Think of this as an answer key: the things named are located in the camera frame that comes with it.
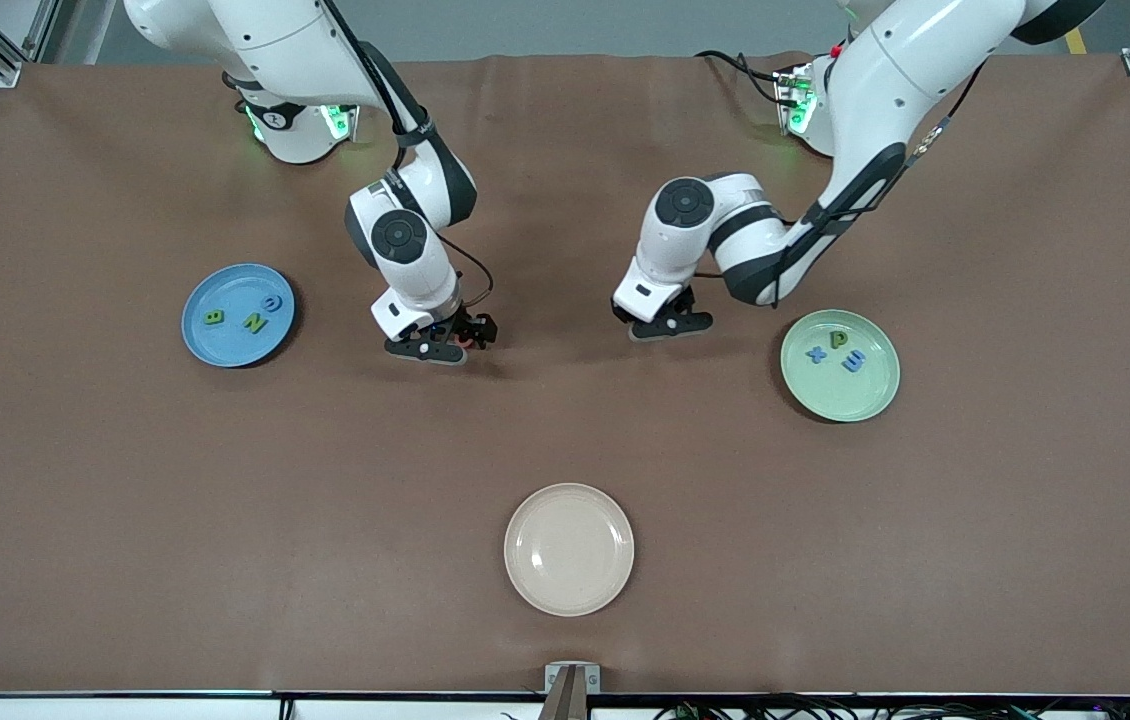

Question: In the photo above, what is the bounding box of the black base cable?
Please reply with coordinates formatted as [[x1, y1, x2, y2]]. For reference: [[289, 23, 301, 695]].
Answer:
[[693, 48, 791, 106]]

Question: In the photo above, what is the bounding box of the blue plate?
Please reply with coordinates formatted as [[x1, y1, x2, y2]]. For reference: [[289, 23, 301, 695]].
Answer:
[[181, 264, 298, 370]]

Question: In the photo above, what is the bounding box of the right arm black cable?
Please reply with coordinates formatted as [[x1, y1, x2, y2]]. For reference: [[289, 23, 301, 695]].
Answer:
[[320, 0, 496, 311]]

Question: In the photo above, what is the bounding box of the brown table cover mat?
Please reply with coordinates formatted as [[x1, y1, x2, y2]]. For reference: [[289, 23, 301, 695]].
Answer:
[[0, 52, 1130, 696]]

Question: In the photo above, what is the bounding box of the beige plate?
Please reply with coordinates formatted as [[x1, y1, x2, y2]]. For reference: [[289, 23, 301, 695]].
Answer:
[[504, 483, 636, 617]]

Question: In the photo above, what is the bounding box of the green plate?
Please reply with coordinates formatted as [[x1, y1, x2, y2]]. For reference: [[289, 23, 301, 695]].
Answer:
[[780, 309, 901, 423]]

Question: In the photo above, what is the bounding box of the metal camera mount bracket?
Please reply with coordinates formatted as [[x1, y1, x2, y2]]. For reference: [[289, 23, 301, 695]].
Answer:
[[537, 662, 602, 720]]

